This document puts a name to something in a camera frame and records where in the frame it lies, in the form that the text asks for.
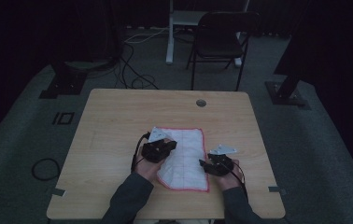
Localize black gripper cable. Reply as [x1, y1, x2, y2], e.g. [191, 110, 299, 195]
[223, 161, 249, 201]
[130, 132, 151, 173]

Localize person's left hand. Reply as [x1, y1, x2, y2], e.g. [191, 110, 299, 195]
[134, 138, 170, 184]

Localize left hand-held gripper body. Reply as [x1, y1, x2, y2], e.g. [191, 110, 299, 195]
[140, 126, 175, 164]

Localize black folding chair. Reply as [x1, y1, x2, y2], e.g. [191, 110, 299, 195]
[185, 10, 261, 92]

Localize white cloth with red edge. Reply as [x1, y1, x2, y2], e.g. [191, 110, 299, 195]
[150, 126, 211, 193]

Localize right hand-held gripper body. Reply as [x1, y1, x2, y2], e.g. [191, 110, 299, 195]
[207, 143, 238, 177]

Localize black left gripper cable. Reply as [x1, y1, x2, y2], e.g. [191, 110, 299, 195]
[130, 132, 151, 173]

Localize white desk frame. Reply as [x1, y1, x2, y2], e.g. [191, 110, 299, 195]
[165, 0, 251, 68]

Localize white floor cable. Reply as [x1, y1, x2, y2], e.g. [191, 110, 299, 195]
[123, 26, 170, 45]

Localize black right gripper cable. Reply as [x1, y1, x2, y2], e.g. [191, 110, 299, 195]
[223, 161, 249, 201]

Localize grey tape piece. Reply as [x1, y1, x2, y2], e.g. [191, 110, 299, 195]
[267, 185, 288, 196]
[50, 187, 67, 198]

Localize black floor cables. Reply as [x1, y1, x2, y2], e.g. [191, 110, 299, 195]
[113, 40, 161, 91]

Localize black stand with base plate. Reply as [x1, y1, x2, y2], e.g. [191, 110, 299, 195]
[264, 62, 312, 110]
[38, 60, 89, 100]

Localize grey round stand base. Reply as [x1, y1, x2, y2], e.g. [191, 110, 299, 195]
[64, 59, 117, 73]

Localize person's right hand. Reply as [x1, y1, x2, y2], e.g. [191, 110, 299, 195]
[215, 159, 245, 192]

